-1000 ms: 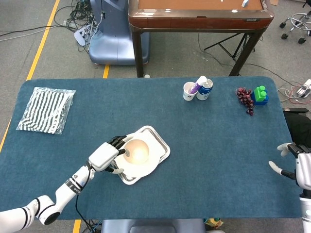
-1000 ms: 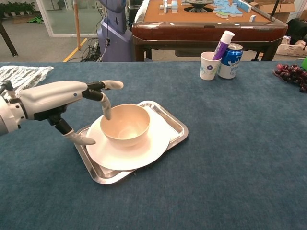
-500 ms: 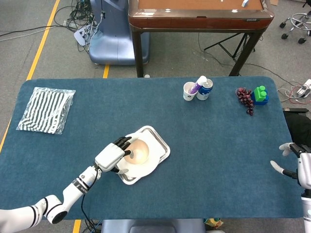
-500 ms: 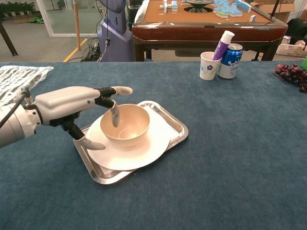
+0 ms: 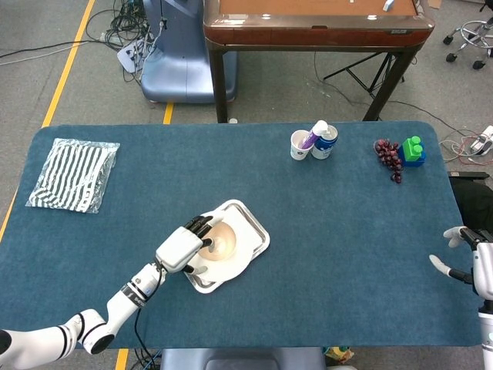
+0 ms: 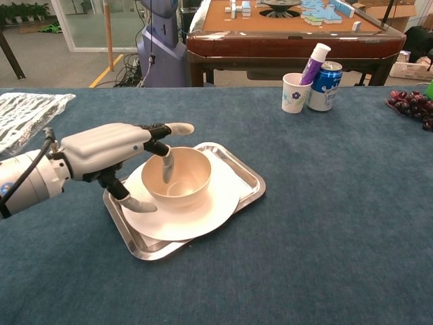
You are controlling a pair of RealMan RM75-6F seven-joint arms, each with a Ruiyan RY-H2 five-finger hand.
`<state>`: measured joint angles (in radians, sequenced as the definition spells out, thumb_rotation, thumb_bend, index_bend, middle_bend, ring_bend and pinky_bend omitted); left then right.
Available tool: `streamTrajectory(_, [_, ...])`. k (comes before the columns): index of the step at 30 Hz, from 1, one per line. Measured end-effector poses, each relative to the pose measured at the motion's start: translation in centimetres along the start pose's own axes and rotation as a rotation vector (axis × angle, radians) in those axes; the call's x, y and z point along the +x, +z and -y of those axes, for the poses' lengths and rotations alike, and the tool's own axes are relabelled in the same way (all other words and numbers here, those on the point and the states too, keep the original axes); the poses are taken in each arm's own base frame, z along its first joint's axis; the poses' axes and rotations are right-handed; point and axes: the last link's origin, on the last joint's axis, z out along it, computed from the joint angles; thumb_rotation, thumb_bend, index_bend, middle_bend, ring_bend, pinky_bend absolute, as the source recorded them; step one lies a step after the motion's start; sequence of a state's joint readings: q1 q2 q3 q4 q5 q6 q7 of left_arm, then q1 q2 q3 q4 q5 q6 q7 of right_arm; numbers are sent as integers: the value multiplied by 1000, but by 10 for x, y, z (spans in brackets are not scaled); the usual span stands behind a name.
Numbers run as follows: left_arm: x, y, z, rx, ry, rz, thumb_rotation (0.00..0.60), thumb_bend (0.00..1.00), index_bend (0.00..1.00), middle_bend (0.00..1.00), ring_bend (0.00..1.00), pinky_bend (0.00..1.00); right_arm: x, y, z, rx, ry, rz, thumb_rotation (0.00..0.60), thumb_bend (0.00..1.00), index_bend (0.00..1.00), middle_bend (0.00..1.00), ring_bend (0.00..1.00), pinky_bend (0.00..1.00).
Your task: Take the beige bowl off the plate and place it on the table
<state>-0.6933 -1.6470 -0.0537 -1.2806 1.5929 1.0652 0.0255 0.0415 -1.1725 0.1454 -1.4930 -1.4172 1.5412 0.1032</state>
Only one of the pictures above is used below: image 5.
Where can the chrome office chair base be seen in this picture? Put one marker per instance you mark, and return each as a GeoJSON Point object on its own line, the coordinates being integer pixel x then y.
{"type": "Point", "coordinates": [471, 38]}

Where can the paper cup with flower print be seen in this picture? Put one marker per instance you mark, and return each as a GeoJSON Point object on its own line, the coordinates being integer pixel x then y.
{"type": "Point", "coordinates": [298, 151]}

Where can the striped cloth in plastic bag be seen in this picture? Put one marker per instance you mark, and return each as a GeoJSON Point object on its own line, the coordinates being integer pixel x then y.
{"type": "Point", "coordinates": [73, 175]}

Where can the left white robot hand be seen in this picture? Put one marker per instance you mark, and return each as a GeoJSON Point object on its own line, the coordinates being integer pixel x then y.
{"type": "Point", "coordinates": [179, 250]}

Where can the blue white drink can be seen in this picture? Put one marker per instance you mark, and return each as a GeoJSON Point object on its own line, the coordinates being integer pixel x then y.
{"type": "Point", "coordinates": [325, 148]}

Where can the dark red grape bunch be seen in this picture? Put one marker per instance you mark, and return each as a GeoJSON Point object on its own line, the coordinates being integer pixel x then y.
{"type": "Point", "coordinates": [390, 158]}

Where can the blue felt tablecloth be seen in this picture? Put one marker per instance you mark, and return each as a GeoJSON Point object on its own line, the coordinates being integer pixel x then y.
{"type": "Point", "coordinates": [308, 239]}

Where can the white power strip with plugs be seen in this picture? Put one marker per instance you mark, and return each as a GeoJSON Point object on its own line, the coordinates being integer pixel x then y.
{"type": "Point", "coordinates": [133, 54]}

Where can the blue toy brick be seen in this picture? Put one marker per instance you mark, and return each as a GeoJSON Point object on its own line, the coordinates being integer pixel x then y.
{"type": "Point", "coordinates": [418, 162]}

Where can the silver metal tray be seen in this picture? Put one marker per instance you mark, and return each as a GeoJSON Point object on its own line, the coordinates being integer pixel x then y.
{"type": "Point", "coordinates": [259, 233]}

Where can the beige white bowl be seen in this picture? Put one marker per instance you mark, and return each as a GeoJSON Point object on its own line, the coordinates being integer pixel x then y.
{"type": "Point", "coordinates": [224, 243]}

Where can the brown mahjong table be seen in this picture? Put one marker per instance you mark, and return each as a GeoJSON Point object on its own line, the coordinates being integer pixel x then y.
{"type": "Point", "coordinates": [316, 32]}

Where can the green toy brick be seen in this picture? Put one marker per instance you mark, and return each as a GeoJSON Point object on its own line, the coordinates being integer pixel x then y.
{"type": "Point", "coordinates": [412, 149]}

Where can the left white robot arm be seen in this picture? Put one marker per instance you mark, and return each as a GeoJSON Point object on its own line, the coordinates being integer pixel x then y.
{"type": "Point", "coordinates": [115, 304]}

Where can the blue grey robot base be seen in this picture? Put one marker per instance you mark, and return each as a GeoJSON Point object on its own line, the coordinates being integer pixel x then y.
{"type": "Point", "coordinates": [181, 65]}

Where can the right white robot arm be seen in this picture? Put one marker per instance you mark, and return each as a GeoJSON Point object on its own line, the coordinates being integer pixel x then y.
{"type": "Point", "coordinates": [487, 335]}

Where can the purple white tube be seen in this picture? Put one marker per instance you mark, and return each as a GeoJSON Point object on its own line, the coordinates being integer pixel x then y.
{"type": "Point", "coordinates": [314, 135]}

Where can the small white power strip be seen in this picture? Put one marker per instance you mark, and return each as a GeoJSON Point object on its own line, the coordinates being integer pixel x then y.
{"type": "Point", "coordinates": [483, 140]}

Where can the grey robot torso base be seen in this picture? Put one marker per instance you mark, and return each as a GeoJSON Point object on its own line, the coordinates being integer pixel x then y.
{"type": "Point", "coordinates": [242, 359]}

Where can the black bag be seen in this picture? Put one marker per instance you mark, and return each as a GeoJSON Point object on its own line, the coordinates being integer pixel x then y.
{"type": "Point", "coordinates": [471, 200]}

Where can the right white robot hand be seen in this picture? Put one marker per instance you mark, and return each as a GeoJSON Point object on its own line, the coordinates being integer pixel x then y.
{"type": "Point", "coordinates": [483, 266]}

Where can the white round plate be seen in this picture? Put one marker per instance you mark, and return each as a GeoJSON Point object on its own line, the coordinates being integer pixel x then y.
{"type": "Point", "coordinates": [231, 269]}

